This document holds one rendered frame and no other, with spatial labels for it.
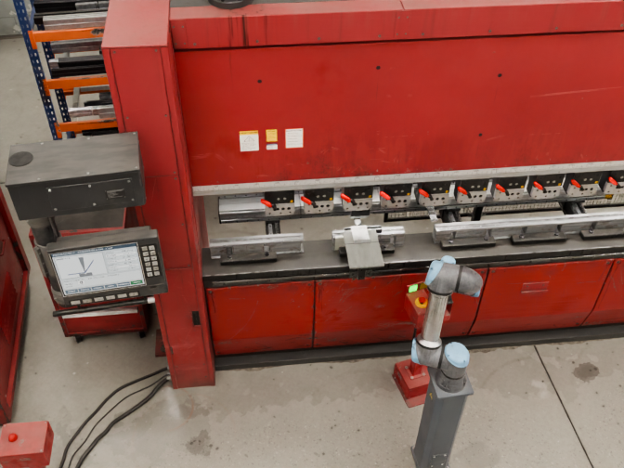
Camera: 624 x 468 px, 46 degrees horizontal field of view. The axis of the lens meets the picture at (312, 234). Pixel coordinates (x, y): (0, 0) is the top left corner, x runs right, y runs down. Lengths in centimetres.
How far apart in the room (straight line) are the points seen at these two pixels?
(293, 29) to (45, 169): 114
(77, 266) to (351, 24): 152
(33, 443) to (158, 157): 138
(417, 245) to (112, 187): 182
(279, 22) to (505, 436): 266
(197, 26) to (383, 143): 106
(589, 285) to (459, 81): 168
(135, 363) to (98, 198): 191
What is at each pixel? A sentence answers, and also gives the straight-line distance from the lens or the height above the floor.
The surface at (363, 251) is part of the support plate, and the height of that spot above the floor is 100.
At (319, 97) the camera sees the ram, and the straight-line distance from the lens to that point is 334.
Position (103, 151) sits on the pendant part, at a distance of 302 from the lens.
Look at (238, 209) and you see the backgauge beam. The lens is 410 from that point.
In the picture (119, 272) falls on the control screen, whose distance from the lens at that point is 326.
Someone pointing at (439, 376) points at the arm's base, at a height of 83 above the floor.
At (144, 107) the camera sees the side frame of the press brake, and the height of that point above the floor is 202.
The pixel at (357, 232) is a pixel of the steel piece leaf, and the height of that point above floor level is 100.
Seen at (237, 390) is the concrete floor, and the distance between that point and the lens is 451.
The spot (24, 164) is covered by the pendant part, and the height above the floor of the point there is 195.
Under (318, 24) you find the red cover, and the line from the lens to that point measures 314.
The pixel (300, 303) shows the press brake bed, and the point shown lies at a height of 59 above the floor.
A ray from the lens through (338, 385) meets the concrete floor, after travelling 452.
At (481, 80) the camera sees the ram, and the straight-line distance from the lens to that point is 347.
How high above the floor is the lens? 376
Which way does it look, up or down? 45 degrees down
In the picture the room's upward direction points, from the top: 1 degrees clockwise
